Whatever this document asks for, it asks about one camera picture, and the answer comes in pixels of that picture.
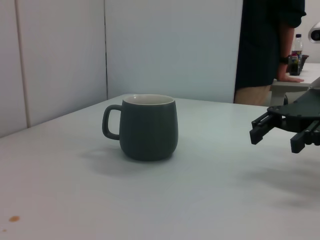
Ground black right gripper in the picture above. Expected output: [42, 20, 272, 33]
[249, 86, 320, 154]

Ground grey ceramic cup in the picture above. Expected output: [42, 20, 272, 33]
[101, 93, 179, 162]

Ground person's bare forearm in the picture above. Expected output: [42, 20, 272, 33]
[277, 23, 296, 76]

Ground dark cup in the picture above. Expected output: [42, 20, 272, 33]
[300, 54, 310, 71]

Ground person's hand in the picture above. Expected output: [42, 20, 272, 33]
[276, 72, 305, 84]

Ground white side table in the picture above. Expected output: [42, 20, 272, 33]
[270, 62, 320, 106]

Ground person in dark shirt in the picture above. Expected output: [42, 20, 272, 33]
[234, 0, 307, 106]

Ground white rounded device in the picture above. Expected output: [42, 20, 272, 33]
[308, 21, 320, 45]

